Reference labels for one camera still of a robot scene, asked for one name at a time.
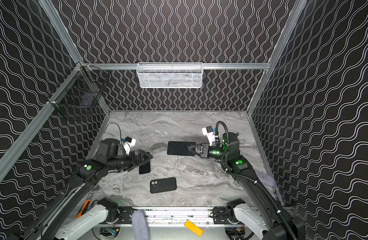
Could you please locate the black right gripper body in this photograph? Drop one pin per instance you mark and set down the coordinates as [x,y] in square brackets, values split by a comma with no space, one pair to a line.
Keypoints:
[204,150]

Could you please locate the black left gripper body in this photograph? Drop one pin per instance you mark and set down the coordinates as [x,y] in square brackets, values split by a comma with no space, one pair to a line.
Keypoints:
[135,158]

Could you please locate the blue phone black screen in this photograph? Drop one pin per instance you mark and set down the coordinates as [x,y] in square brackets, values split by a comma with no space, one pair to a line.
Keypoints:
[145,168]

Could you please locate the black phone case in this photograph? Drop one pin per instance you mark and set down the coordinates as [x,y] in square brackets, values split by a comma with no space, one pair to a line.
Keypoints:
[163,185]

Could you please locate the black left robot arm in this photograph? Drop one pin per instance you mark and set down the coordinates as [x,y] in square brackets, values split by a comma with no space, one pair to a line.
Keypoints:
[110,156]

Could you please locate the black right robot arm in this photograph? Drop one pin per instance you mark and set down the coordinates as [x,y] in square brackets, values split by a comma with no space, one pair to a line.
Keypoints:
[271,221]

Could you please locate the grey cloth right side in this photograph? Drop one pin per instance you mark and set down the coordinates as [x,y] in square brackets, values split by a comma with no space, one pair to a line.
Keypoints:
[266,179]

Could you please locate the yellow plastic piece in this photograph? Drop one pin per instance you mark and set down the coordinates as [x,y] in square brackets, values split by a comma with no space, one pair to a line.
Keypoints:
[193,228]

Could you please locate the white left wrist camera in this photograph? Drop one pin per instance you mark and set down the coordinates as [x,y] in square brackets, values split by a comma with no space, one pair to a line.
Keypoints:
[128,143]

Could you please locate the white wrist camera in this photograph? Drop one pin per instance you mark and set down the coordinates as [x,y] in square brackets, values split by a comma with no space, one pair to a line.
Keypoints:
[128,143]
[209,132]

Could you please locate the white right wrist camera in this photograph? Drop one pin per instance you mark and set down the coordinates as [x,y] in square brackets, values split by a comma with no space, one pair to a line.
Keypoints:
[209,132]

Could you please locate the grey cloth front rail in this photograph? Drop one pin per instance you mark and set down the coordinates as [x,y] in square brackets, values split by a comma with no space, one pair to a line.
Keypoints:
[140,226]

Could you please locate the orange handled tool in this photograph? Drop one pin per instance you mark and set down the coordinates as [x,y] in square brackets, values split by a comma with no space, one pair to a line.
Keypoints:
[83,208]

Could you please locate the white wire mesh basket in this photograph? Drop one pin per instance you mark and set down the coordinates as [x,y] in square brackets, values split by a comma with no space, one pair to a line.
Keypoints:
[170,75]

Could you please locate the black wire mesh basket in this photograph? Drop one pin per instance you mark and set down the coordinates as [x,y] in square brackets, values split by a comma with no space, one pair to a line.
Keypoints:
[81,97]

